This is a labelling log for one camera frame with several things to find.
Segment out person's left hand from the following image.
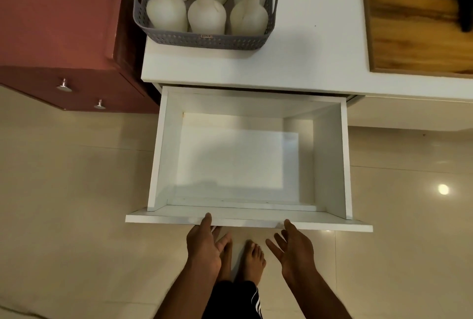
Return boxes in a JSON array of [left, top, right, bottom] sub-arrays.
[[186, 213, 222, 276]]

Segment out white open drawer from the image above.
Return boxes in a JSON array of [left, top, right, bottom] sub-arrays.
[[125, 85, 373, 233]]

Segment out person's foot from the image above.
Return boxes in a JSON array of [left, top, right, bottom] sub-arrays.
[[236, 240, 267, 284], [216, 232, 234, 283]]

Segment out person's right forearm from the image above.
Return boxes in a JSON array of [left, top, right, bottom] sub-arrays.
[[284, 270, 353, 319]]

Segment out person's right hand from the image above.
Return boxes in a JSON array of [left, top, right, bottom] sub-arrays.
[[265, 219, 315, 282]]

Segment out grey perforated plastic basket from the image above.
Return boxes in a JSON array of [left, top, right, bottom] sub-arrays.
[[133, 0, 279, 51]]

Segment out black shorts with white stripes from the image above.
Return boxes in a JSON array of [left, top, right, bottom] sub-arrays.
[[201, 280, 263, 319]]

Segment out white cabinet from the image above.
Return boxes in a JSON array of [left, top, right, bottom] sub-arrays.
[[141, 0, 473, 132]]

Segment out person's left foot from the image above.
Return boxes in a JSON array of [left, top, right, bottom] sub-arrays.
[[216, 232, 234, 283]]

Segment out wooden cutting board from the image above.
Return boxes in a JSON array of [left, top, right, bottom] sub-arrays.
[[361, 0, 473, 79]]

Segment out person's left forearm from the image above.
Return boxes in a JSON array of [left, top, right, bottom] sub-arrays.
[[153, 266, 219, 319]]

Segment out red cabinet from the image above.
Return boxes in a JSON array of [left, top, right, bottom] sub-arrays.
[[0, 0, 162, 115]]

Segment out person's right foot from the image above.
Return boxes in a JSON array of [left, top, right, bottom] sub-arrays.
[[236, 240, 267, 284]]

